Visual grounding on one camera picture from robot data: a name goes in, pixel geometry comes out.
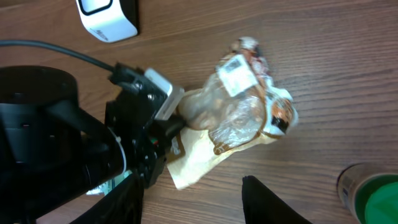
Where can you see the teal snack packet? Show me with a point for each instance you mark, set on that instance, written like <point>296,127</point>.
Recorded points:
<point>109,185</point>

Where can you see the white barcode scanner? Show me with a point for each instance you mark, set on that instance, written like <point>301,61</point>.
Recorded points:
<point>110,20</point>

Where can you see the green lid jar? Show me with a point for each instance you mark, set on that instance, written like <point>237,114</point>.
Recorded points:
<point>369,192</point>

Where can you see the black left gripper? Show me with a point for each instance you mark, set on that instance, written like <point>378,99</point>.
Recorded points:
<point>131,117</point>

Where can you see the beige brown snack bag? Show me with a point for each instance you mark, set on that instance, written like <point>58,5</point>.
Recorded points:
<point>237,108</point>

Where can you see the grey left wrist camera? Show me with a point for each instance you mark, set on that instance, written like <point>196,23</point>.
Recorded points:
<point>172,93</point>

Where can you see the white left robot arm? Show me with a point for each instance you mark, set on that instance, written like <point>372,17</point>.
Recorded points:
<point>52,151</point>

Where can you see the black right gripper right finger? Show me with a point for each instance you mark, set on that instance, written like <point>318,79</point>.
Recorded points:
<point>261,205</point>

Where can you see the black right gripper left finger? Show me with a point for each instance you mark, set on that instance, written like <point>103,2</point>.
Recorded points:
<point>123,205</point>

